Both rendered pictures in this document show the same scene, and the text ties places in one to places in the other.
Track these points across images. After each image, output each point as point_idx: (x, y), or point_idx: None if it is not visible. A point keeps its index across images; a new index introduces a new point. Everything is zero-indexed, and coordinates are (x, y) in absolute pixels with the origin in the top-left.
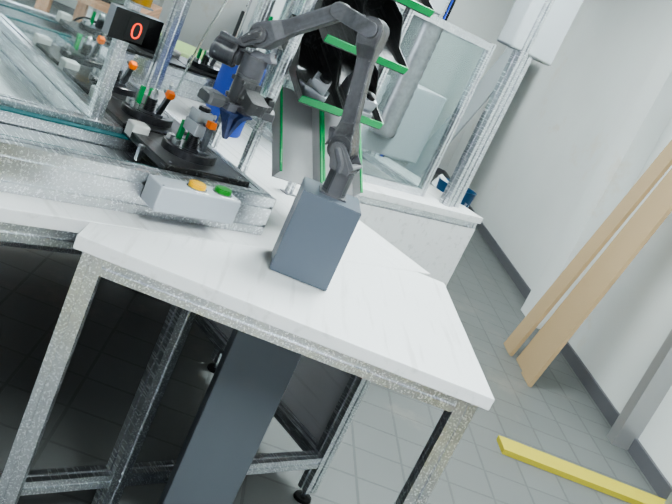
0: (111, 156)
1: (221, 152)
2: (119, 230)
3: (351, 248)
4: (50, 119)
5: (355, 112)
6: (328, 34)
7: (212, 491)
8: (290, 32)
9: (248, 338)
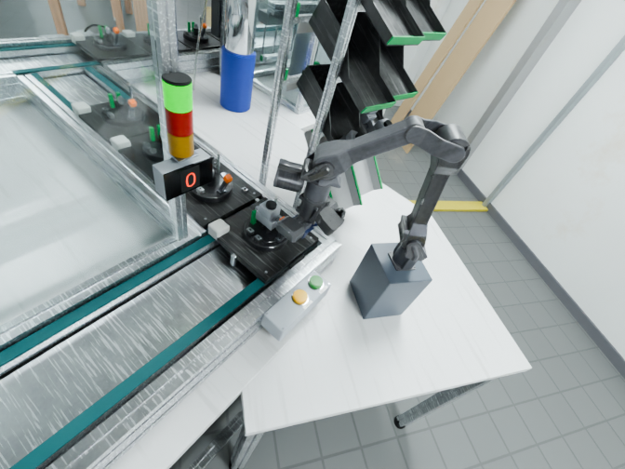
0: (213, 273)
1: (253, 143)
2: (264, 379)
3: (376, 219)
4: (151, 274)
5: (429, 216)
6: (365, 107)
7: None
8: (358, 160)
9: None
